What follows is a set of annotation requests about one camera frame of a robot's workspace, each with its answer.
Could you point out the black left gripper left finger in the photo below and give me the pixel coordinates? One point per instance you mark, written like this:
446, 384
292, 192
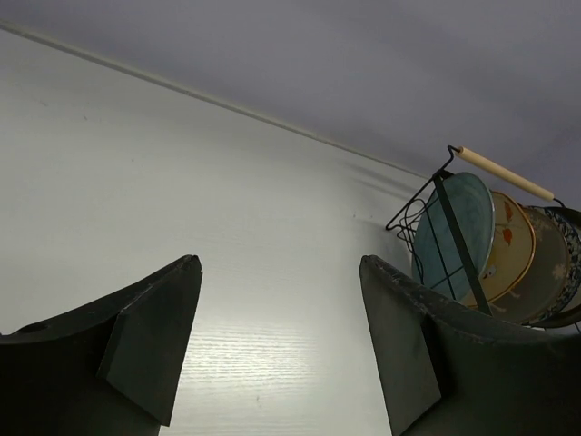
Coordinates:
109, 367

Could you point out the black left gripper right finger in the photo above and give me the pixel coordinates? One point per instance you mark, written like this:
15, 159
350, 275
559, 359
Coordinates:
445, 369

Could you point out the teal blue plate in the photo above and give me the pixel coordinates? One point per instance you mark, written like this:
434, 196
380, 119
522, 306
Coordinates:
436, 262

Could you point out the dark deer pattern plate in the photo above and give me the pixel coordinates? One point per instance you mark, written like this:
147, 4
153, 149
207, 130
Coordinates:
544, 280

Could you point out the beige bird pattern plate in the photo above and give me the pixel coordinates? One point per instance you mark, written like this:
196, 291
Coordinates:
500, 240

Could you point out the blue floral white plate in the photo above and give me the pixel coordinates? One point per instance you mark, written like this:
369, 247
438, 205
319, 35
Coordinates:
567, 221

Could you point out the black wire dish rack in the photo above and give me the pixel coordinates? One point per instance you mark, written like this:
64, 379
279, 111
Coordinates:
406, 221

